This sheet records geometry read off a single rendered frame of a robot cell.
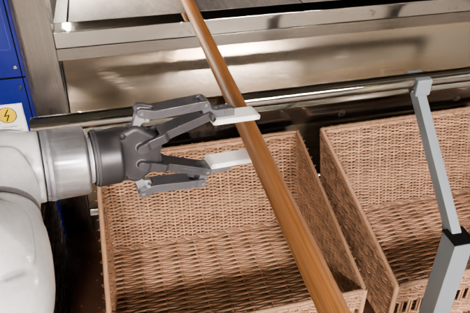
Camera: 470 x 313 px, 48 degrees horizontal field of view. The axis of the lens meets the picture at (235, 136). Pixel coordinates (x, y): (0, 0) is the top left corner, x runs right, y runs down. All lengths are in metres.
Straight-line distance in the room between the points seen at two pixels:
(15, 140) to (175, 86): 0.72
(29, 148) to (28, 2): 0.62
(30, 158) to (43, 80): 0.67
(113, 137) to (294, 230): 0.25
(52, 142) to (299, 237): 0.31
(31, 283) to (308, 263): 0.28
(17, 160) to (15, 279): 0.16
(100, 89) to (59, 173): 0.68
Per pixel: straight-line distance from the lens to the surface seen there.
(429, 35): 1.55
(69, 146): 0.66
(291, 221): 0.62
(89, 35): 1.25
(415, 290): 1.27
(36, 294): 0.53
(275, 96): 0.95
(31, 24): 1.25
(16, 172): 0.63
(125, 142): 0.68
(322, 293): 0.55
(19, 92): 1.29
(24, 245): 0.54
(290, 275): 1.40
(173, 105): 0.68
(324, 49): 1.41
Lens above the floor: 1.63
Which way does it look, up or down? 34 degrees down
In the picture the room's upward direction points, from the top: straight up
